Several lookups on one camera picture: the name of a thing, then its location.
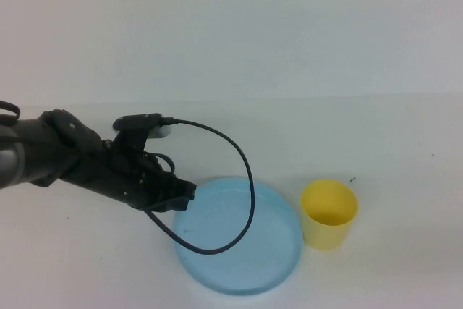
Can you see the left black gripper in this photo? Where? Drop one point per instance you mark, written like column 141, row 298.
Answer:
column 119, row 175

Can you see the light blue round plate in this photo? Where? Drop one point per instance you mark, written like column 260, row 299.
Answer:
column 260, row 244

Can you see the yellow plastic cup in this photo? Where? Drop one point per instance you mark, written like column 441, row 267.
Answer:
column 327, row 234

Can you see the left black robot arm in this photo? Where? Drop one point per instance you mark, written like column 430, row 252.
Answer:
column 32, row 150

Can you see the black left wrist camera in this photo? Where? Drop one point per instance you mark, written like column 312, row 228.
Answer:
column 139, row 121

